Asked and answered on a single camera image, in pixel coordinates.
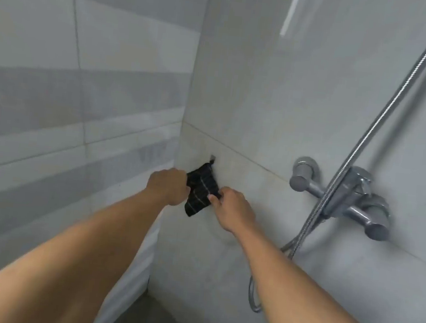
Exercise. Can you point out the chrome shower mixer tap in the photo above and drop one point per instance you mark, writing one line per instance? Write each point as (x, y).
(345, 198)

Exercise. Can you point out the person's left fingers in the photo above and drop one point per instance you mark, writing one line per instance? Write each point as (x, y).
(185, 187)

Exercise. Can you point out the person's right hand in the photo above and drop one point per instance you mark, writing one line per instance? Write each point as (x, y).
(233, 211)

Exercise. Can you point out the person's left forearm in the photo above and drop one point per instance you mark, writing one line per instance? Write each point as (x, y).
(62, 257)

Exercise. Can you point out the person's left hand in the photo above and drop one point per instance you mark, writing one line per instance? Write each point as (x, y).
(165, 185)

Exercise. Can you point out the small metal wall hook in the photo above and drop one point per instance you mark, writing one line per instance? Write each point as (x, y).
(212, 156)

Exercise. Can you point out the person's right forearm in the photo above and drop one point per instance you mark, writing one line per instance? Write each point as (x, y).
(305, 298)

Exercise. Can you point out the black striped cloth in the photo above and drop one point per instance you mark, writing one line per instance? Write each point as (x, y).
(199, 193)

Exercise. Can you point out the person's right thumb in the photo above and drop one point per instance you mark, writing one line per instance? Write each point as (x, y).
(214, 200)

